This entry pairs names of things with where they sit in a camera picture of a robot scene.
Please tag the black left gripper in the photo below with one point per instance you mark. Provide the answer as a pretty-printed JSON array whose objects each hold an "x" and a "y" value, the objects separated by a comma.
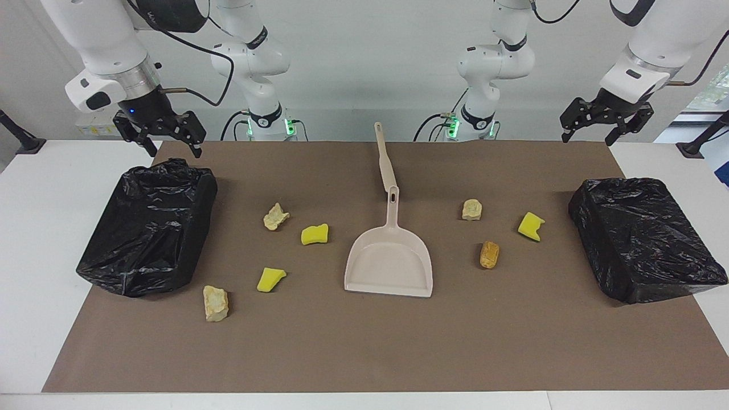
[{"x": 616, "y": 108}]

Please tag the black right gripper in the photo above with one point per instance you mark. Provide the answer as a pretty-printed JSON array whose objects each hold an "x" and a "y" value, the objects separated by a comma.
[{"x": 147, "y": 114}]

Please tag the yellow sponge piece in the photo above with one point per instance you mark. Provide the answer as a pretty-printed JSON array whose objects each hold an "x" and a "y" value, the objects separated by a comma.
[
  {"x": 270, "y": 279},
  {"x": 530, "y": 226},
  {"x": 314, "y": 234}
]

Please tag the small pale yellow bread chunk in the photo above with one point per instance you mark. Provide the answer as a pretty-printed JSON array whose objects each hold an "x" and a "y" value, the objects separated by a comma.
[{"x": 276, "y": 217}]

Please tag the pale beige round bread chunk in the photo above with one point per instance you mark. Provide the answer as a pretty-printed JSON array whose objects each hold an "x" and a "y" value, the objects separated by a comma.
[{"x": 471, "y": 210}]

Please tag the orange brown bread roll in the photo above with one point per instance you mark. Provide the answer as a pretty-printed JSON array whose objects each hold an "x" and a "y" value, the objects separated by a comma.
[{"x": 489, "y": 255}]

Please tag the large pale yellow bread chunk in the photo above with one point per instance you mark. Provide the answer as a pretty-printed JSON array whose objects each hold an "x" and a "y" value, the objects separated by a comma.
[{"x": 216, "y": 304}]

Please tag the beige plastic dustpan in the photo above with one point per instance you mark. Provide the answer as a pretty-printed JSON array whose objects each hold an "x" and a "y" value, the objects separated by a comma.
[{"x": 387, "y": 267}]

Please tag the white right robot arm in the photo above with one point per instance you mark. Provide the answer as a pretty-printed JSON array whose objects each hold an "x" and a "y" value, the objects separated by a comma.
[{"x": 102, "y": 34}]

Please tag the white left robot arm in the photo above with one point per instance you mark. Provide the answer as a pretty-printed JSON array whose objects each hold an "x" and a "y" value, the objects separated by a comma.
[{"x": 655, "y": 40}]

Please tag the open black bag lined bin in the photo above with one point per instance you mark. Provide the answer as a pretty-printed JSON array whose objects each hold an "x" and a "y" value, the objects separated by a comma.
[{"x": 148, "y": 239}]

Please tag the closed black bag covered bin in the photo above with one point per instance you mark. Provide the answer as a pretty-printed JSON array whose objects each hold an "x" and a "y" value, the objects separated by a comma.
[{"x": 643, "y": 239}]

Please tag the black stand with base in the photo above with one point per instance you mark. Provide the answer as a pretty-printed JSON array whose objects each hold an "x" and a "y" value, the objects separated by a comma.
[
  {"x": 20, "y": 139},
  {"x": 703, "y": 139}
]

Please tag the window with green view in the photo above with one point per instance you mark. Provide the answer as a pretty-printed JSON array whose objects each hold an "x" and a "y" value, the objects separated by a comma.
[{"x": 712, "y": 91}]

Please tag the brown table mat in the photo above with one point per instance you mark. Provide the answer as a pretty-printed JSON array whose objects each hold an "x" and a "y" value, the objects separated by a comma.
[{"x": 364, "y": 341}]

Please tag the white wall socket box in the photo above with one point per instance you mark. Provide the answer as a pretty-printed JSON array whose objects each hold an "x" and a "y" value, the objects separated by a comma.
[{"x": 94, "y": 126}]

